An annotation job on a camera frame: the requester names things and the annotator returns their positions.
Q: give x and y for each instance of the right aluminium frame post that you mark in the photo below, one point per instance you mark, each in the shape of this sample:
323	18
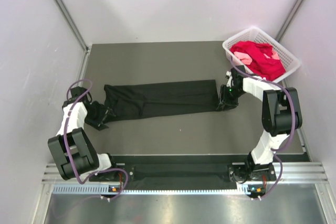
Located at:
289	19

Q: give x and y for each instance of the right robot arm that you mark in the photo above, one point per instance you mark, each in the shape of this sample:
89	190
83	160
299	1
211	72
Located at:
280	117

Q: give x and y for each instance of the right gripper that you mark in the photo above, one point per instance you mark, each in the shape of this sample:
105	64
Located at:
224	100

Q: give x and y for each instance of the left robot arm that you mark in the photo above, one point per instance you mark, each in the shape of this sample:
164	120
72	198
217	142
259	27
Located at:
71	149

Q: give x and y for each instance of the red t shirt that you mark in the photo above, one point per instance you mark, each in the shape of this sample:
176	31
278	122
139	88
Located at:
266	62

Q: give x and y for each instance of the left aluminium frame post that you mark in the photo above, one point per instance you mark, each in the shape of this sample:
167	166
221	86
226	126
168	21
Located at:
70	22

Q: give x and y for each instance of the pink t shirt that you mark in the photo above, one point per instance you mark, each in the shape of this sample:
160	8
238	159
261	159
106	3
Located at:
243	57

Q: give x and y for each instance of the white plastic basket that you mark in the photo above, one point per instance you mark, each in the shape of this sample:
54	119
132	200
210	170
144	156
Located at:
289	61

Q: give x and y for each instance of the black t shirt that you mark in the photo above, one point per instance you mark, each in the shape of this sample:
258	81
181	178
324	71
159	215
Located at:
160	99

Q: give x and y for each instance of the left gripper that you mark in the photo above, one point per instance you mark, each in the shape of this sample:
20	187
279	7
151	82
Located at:
103	110

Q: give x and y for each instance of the slotted cable duct rail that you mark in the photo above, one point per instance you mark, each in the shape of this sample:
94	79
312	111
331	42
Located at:
106	189

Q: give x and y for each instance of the aluminium frame post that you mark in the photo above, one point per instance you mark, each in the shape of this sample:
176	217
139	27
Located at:
289	19
70	22

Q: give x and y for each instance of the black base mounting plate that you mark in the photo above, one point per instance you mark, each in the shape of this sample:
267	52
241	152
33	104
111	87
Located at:
188	171

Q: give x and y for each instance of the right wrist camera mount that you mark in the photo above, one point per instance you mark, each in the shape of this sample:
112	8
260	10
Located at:
230	80

